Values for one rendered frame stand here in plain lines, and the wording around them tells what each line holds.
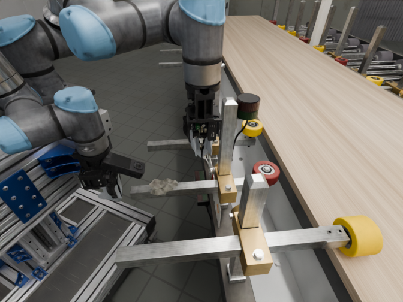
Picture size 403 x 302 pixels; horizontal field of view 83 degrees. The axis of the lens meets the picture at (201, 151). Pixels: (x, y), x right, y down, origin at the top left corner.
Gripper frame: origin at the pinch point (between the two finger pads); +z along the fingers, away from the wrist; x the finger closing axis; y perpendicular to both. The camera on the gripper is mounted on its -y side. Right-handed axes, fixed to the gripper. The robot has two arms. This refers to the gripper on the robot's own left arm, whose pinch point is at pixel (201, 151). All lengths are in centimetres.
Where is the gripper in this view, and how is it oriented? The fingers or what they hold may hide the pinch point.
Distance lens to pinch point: 59.8
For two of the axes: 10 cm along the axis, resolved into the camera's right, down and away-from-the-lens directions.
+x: 9.9, -0.7, 0.8
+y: 1.0, 6.3, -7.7
